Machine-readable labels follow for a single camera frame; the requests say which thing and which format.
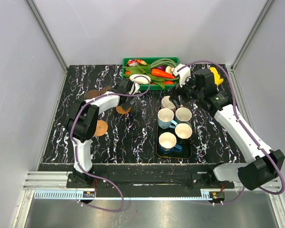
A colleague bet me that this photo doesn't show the light blue cup left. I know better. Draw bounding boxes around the light blue cup left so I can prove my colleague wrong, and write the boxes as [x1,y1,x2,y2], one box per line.
[158,108,178,129]

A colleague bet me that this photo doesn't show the colourful snack packet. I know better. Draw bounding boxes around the colourful snack packet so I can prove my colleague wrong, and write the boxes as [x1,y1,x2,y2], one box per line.
[126,59,148,67]

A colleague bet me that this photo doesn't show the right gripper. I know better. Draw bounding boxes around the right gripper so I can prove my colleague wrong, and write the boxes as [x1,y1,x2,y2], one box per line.
[168,72,203,109]

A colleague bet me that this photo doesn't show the light brown wooden coaster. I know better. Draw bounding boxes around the light brown wooden coaster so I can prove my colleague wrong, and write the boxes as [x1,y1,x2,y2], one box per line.
[116,106,131,114]

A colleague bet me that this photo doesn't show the green plastic vegetable tray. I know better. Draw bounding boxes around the green plastic vegetable tray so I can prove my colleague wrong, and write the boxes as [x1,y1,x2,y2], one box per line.
[122,57,179,91]

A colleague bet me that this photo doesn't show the green long beans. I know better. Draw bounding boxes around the green long beans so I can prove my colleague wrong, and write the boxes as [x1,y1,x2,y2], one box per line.
[151,58,177,70]

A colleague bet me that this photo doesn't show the white cup dark body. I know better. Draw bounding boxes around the white cup dark body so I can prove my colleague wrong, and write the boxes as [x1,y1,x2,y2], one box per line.
[175,123,192,144]

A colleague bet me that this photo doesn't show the purple cable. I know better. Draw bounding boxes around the purple cable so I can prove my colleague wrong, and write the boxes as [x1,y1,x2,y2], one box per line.
[178,59,285,206]
[70,75,152,212]

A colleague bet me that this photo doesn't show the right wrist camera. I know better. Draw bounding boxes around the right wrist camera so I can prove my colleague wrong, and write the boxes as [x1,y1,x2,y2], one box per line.
[173,64,191,87]

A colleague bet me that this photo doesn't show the pink cup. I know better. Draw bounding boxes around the pink cup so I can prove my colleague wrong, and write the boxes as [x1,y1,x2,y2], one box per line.
[161,96,177,112]

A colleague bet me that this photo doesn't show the woven rattan coaster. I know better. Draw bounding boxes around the woven rattan coaster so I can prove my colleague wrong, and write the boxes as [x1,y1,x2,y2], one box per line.
[94,120,108,137]

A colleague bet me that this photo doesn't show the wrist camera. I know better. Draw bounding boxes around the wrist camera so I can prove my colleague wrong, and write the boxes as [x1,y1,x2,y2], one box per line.
[129,82,140,95]
[173,64,191,87]

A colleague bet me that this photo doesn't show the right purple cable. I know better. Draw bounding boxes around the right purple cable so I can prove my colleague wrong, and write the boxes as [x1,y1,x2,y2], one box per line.
[178,59,285,206]

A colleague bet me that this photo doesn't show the white mushroom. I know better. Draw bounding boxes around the white mushroom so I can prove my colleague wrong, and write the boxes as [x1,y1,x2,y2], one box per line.
[165,66,174,74]

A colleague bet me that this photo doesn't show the purple onion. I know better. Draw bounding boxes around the purple onion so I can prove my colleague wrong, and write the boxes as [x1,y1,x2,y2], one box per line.
[156,65,166,71]

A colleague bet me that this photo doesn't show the white radish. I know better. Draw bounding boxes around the white radish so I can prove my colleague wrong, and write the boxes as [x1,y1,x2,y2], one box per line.
[129,74,151,85]

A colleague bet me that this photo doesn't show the dark blue cup front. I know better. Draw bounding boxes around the dark blue cup front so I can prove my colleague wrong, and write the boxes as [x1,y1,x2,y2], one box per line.
[159,132,182,154]

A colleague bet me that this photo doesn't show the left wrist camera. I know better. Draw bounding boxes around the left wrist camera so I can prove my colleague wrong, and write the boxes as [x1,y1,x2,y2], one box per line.
[129,82,140,95]

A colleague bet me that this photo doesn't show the dark walnut coaster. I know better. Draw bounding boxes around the dark walnut coaster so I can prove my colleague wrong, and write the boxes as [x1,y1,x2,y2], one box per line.
[100,86,112,95]
[85,90,100,100]

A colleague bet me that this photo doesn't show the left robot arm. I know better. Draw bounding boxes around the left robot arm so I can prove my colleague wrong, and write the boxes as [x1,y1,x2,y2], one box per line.
[66,79,140,188]

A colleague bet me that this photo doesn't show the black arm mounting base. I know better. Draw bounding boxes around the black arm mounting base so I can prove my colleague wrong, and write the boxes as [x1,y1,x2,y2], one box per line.
[37,163,243,200]

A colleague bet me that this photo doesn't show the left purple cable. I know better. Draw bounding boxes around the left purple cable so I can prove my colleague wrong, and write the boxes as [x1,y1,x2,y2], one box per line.
[70,75,152,212]

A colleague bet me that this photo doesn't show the orange carrot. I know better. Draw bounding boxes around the orange carrot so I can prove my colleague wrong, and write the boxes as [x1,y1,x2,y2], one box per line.
[151,68,175,79]

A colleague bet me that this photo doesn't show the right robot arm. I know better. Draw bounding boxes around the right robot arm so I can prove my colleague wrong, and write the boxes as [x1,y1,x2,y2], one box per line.
[169,67,285,190]

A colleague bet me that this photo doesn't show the leafy green vegetable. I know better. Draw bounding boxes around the leafy green vegetable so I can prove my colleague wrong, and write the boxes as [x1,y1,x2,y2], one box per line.
[123,65,165,90]

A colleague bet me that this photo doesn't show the grey blue cup right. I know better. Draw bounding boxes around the grey blue cup right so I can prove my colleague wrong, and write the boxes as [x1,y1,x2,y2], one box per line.
[175,107,192,124]

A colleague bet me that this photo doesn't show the yellow napa cabbage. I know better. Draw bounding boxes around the yellow napa cabbage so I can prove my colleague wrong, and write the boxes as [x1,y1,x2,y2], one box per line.
[209,67,224,86]

